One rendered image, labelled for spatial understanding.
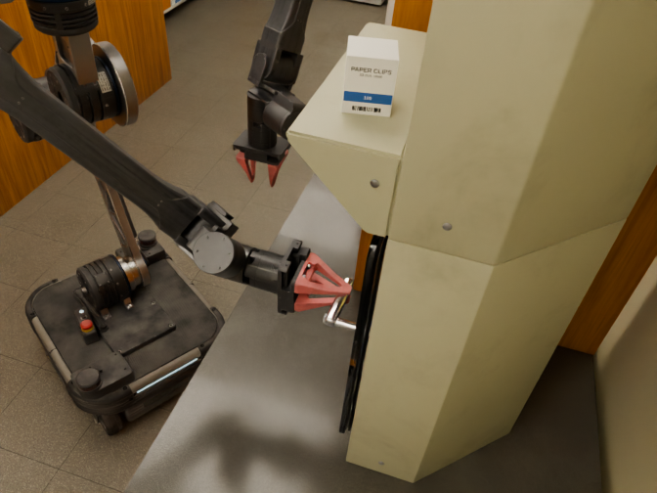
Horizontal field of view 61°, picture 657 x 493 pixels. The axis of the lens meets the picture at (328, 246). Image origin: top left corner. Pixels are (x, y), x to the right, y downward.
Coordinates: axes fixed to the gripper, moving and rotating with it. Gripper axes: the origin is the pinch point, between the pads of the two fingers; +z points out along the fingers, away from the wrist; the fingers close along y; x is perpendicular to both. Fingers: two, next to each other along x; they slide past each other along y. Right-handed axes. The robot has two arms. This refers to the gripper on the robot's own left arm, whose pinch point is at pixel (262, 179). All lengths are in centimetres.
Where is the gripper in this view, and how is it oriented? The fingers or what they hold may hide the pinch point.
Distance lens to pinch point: 118.7
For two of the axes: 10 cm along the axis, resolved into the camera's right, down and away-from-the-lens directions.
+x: 2.9, -6.1, 7.4
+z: -0.8, 7.5, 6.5
